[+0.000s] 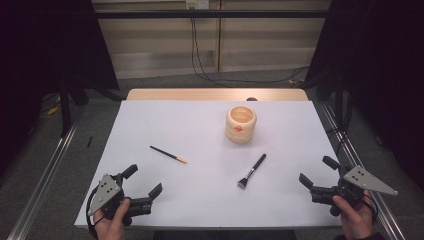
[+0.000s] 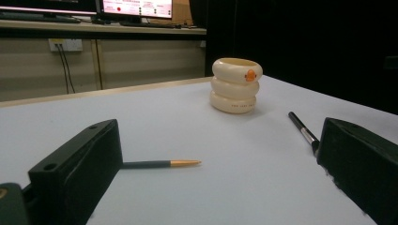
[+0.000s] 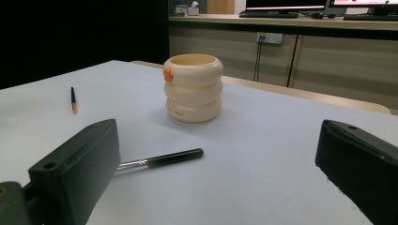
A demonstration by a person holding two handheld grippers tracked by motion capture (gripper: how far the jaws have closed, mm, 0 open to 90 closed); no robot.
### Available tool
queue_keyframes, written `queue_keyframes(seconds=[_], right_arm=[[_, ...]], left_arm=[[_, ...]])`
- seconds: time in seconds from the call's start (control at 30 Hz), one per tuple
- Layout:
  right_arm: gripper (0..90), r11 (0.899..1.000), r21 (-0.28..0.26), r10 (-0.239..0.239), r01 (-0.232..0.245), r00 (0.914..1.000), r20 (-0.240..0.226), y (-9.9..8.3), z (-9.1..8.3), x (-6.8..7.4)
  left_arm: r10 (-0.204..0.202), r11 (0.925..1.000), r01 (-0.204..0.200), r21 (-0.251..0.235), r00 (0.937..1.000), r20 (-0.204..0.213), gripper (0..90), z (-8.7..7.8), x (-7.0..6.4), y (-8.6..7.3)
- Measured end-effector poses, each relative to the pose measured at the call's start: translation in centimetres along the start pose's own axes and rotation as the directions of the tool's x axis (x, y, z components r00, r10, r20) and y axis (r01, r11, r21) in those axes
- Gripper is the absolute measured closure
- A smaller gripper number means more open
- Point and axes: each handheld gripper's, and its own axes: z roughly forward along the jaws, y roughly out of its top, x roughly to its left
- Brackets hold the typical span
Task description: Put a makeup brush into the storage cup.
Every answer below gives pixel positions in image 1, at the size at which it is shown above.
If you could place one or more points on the yellow floor object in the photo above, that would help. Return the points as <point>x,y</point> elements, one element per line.
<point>53,109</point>

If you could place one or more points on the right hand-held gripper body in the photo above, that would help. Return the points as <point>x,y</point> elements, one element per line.
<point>361,180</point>

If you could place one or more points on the black horizontal bar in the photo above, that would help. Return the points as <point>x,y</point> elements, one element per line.
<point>200,14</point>

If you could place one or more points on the black curtain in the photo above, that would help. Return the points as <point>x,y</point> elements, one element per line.
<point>40,50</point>
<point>383,66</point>

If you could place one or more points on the thin black orange-tipped brush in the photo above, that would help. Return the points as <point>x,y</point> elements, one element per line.
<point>166,154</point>

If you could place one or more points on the small dark round object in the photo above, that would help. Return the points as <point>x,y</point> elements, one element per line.
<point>251,99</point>

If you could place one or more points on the aluminium floor rail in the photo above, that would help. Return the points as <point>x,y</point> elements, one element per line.
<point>43,186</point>
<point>346,146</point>

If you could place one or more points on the person's left hand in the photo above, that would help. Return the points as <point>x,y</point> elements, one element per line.
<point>111,228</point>

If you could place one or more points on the small black stick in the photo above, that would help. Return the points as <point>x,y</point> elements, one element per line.
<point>89,142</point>

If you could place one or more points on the black metal stand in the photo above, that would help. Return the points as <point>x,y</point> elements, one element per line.
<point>65,110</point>

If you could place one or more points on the person's right hand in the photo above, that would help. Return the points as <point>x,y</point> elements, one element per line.
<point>355,221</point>

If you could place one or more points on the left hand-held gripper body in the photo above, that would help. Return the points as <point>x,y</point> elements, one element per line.
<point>108,193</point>

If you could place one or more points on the beige ribbed wooden cup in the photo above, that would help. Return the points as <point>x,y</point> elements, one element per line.
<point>240,135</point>

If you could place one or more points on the white wall outlet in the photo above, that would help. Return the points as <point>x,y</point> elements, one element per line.
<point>197,4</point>

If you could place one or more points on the light wooden table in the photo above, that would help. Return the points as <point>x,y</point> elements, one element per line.
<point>200,94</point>

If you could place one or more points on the white table mat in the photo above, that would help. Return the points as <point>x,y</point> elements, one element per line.
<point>200,200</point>

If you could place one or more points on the black makeup brush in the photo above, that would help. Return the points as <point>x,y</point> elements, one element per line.
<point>256,165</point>

